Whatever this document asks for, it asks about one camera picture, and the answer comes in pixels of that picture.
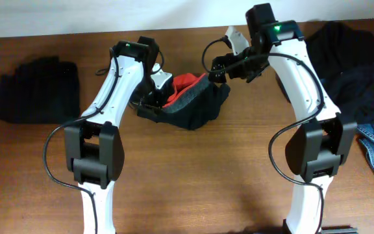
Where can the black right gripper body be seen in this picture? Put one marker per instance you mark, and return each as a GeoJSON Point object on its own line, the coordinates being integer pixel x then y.
{"type": "Point", "coordinates": [234, 60]}

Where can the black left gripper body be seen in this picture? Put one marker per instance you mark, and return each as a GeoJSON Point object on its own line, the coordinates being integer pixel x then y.
{"type": "Point", "coordinates": [149, 106]}

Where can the black pants with red waistband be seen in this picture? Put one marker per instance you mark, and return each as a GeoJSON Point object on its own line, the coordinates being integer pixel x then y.
{"type": "Point", "coordinates": [194, 102]}

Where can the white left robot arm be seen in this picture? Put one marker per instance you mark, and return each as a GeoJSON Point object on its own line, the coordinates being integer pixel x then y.
{"type": "Point", "coordinates": [94, 150]}

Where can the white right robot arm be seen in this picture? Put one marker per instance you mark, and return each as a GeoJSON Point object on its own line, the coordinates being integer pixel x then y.
{"type": "Point", "coordinates": [322, 134]}

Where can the black garment with button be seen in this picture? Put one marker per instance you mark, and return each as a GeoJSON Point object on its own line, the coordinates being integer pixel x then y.
{"type": "Point", "coordinates": [282, 88]}

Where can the black knit garment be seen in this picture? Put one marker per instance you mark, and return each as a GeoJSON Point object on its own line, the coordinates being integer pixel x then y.
{"type": "Point", "coordinates": [336, 48]}

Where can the black folded cloth pile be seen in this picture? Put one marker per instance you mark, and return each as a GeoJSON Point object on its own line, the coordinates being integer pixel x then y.
{"type": "Point", "coordinates": [43, 91]}

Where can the black metal rail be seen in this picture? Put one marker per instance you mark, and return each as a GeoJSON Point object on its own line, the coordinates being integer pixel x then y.
{"type": "Point", "coordinates": [340, 230]}

